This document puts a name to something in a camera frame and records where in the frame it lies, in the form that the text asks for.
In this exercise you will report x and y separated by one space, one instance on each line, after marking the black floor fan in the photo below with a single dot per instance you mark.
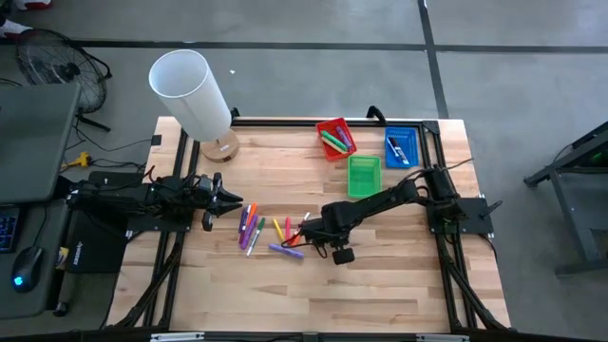
62 71

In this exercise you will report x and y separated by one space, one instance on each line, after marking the orange highlighter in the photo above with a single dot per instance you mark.
294 240

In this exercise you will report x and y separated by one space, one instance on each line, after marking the red plastic basket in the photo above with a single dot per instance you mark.
323 127

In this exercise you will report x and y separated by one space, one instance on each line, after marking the violet white thin marker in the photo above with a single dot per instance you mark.
247 212

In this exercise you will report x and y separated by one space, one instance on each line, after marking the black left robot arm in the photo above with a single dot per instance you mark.
123 197

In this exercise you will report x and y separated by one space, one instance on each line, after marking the black aluminium rig frame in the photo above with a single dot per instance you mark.
280 123

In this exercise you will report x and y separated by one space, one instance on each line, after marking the blue plastic basket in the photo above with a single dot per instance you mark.
412 142

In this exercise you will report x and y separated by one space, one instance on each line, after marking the black metal cart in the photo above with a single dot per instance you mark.
572 218

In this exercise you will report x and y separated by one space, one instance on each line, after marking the orange marker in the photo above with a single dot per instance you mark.
252 211

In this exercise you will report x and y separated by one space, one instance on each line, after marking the blue Expo whiteboard marker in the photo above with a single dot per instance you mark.
392 146

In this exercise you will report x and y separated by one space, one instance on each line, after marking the grey side desk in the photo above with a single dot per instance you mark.
43 304

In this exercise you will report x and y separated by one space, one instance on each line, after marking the dark grey panel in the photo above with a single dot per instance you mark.
33 142

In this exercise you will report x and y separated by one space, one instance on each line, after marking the lavender highlighter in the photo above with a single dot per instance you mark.
286 251
343 137

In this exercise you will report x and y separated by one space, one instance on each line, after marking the white lamp wooden base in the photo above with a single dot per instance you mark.
190 95

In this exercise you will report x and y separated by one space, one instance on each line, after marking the light green highlighter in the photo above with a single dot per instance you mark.
332 146

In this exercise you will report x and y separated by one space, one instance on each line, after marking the yellow highlighter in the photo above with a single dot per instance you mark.
278 229

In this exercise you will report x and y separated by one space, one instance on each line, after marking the silver metal bar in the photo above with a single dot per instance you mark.
178 337
442 338

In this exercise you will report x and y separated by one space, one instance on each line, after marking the green plastic basket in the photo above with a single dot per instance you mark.
365 176

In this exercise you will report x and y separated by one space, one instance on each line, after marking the yellow power plug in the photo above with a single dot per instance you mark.
84 160

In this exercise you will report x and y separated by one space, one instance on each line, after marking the small yellow card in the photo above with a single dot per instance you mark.
62 258

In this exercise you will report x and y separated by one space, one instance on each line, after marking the black computer mouse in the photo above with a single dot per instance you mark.
28 266

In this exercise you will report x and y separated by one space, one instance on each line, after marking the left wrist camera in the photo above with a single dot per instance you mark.
204 184

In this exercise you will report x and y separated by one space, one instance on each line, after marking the black keyboard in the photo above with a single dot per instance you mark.
7 228

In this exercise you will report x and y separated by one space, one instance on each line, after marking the red Expo whiteboard marker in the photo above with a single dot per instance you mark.
304 219

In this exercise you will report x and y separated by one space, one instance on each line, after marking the green Expo whiteboard marker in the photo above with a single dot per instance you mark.
255 236

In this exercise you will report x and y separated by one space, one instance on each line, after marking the black Expo whiteboard marker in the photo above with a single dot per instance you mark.
401 153

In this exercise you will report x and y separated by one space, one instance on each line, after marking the person's shoe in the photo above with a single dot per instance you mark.
14 28
35 4

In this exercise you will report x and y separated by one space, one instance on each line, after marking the small black clamp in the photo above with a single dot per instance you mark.
235 113

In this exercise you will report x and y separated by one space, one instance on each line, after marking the black round knob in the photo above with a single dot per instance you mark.
61 309

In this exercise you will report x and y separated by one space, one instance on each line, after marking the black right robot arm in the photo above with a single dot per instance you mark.
380 199

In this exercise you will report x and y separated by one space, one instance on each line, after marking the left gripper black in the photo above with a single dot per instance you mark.
216 209

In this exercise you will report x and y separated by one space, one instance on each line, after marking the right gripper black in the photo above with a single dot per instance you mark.
325 233

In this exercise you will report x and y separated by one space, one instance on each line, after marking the pink highlighter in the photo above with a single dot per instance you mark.
288 228

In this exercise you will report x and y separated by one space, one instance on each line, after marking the purple highlighter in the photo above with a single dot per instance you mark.
249 233

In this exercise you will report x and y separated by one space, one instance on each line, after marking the purple thin marker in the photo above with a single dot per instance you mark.
241 223

